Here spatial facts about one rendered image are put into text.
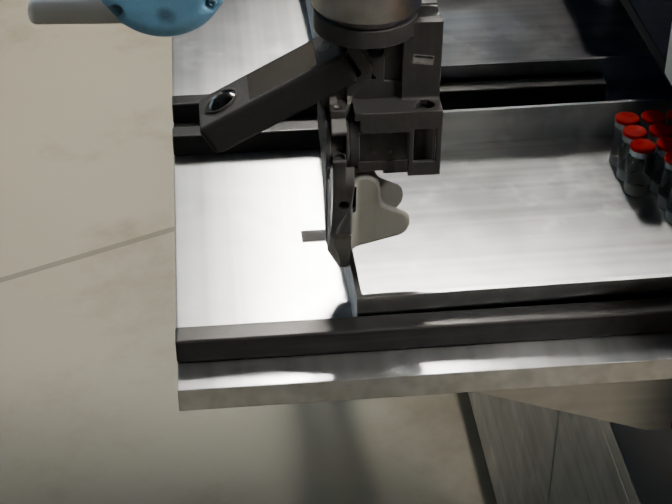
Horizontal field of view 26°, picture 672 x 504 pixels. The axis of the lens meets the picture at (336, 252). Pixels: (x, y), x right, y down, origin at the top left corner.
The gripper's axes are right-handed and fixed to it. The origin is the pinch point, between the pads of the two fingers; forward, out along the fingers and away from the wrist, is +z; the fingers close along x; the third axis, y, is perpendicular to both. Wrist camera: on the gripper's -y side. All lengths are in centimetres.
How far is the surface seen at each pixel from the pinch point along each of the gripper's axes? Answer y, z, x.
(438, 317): 7.0, 1.4, -7.0
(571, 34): 27.8, 3.0, 39.5
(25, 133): -47, 92, 176
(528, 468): 28, 62, 39
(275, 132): -3.1, 1.6, 20.4
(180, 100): -11.3, 1.5, 26.7
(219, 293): -8.7, 3.6, 0.1
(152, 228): -20, 91, 139
